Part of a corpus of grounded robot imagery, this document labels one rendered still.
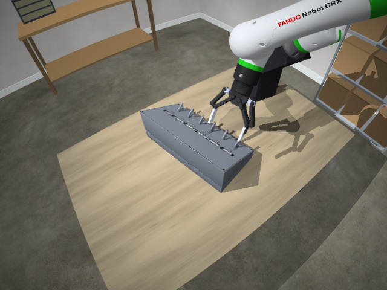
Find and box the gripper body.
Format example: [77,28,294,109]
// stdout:
[229,79,253,106]

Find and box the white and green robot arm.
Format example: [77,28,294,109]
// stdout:
[229,0,387,86]

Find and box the grey switch console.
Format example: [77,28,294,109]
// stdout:
[140,102,254,193]

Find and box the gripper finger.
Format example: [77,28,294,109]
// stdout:
[208,87,235,123]
[237,98,256,142]

